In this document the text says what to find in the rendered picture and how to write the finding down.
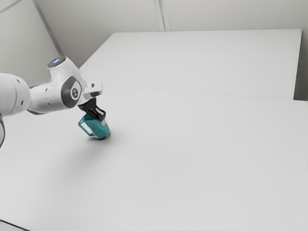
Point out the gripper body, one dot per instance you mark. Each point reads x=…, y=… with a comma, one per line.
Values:
x=88, y=105

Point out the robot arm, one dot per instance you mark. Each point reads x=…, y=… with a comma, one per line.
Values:
x=45, y=95

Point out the teal faceted mug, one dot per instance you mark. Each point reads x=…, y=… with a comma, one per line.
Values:
x=95, y=128

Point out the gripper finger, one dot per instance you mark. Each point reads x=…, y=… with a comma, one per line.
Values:
x=100, y=114

